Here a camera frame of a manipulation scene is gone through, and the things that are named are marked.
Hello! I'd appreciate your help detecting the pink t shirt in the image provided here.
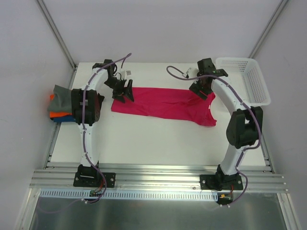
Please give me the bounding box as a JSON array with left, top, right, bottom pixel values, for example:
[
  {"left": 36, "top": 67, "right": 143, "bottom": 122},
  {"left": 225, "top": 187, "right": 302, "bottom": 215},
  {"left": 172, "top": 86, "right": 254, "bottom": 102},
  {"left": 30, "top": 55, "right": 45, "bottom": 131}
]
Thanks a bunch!
[{"left": 111, "top": 87, "right": 217, "bottom": 127}]

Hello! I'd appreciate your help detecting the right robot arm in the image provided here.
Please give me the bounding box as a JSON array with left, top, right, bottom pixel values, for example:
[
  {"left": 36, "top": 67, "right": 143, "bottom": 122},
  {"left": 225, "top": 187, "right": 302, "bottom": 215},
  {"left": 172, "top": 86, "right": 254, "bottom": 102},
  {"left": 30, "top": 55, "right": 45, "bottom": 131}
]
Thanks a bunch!
[{"left": 187, "top": 58, "right": 263, "bottom": 191}]

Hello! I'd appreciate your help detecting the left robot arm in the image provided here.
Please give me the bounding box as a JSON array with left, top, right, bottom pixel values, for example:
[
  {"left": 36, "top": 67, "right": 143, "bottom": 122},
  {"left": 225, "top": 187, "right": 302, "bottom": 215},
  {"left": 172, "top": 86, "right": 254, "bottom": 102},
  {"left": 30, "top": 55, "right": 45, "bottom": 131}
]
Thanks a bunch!
[{"left": 71, "top": 59, "right": 134, "bottom": 189}]

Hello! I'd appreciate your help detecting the black folded t shirt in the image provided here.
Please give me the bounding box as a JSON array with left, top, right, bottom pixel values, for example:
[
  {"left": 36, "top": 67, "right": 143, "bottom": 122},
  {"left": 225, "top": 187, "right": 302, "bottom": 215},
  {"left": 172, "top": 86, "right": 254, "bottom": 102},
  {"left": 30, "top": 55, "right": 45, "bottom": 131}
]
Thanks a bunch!
[{"left": 97, "top": 94, "right": 105, "bottom": 104}]

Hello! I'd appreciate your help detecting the white plastic basket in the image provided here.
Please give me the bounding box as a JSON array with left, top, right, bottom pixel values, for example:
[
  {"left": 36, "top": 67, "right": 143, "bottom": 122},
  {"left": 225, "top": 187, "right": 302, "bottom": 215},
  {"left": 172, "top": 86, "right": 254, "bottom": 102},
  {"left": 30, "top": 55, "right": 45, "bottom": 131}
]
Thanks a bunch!
[{"left": 215, "top": 57, "right": 271, "bottom": 106}]

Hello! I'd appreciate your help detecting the blue folded t shirt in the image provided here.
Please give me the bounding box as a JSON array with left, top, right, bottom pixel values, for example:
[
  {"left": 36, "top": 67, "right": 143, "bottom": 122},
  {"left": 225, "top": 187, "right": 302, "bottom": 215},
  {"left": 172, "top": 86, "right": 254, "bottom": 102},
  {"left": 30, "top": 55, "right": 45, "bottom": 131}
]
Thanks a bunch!
[{"left": 51, "top": 115, "right": 75, "bottom": 123}]

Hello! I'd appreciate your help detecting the grey folded t shirt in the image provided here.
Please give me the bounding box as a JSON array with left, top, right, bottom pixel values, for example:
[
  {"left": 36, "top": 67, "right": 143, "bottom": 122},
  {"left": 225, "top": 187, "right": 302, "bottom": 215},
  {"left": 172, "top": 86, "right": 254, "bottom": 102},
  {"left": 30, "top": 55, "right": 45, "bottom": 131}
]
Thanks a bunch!
[{"left": 47, "top": 85, "right": 72, "bottom": 113}]

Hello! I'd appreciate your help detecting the orange folded t shirt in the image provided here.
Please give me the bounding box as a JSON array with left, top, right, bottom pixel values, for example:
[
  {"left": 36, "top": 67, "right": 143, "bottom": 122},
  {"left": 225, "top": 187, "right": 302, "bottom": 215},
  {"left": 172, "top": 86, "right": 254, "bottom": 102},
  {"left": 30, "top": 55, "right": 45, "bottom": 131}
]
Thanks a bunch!
[{"left": 49, "top": 112, "right": 72, "bottom": 118}]

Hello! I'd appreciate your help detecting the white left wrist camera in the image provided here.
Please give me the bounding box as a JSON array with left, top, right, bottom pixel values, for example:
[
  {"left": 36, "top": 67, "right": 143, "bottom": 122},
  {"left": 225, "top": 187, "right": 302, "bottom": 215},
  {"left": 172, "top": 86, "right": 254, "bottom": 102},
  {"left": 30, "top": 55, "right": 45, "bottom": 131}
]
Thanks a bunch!
[{"left": 116, "top": 69, "right": 131, "bottom": 80}]

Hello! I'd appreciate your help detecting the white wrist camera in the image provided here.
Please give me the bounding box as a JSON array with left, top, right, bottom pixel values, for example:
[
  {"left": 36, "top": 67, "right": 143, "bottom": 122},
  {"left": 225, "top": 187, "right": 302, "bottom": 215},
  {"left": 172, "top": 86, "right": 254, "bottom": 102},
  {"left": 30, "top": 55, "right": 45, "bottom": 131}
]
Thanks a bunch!
[
  {"left": 182, "top": 67, "right": 199, "bottom": 79},
  {"left": 116, "top": 69, "right": 131, "bottom": 80}
]

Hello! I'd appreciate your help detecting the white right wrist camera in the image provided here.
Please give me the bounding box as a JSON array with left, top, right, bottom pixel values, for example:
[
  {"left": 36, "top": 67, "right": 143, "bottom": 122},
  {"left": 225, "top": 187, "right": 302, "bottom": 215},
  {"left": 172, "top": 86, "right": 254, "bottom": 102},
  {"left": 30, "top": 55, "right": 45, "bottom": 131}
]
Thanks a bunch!
[{"left": 182, "top": 67, "right": 199, "bottom": 79}]

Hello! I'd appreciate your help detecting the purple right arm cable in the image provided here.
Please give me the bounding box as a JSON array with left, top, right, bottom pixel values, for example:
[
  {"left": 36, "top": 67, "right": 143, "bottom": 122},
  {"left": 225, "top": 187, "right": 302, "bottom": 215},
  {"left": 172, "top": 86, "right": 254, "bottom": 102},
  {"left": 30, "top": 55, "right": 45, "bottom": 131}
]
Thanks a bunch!
[{"left": 166, "top": 66, "right": 262, "bottom": 209}]

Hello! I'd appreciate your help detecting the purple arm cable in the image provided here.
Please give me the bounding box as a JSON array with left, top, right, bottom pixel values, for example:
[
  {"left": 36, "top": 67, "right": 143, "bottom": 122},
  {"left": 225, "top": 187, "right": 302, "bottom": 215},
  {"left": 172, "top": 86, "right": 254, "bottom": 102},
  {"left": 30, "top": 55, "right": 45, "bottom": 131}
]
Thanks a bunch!
[
  {"left": 166, "top": 66, "right": 262, "bottom": 209},
  {"left": 38, "top": 52, "right": 132, "bottom": 213}
]

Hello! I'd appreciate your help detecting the aluminium mounting rail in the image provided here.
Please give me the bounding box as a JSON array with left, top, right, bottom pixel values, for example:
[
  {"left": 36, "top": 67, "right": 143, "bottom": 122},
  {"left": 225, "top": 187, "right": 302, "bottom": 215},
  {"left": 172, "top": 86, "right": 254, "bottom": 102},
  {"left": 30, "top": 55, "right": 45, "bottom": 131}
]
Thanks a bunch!
[{"left": 30, "top": 162, "right": 289, "bottom": 193}]

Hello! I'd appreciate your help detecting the white slotted cable duct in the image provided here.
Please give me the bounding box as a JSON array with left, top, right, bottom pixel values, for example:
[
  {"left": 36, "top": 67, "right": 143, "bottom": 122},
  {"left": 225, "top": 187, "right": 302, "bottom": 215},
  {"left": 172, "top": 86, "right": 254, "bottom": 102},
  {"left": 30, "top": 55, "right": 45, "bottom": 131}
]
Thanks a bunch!
[{"left": 39, "top": 189, "right": 218, "bottom": 202}]

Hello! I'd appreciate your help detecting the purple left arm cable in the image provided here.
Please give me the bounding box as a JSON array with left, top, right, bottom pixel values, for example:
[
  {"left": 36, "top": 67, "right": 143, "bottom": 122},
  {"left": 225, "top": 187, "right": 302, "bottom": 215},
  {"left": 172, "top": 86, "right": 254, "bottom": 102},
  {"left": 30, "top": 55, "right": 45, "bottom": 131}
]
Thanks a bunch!
[{"left": 38, "top": 52, "right": 132, "bottom": 213}]

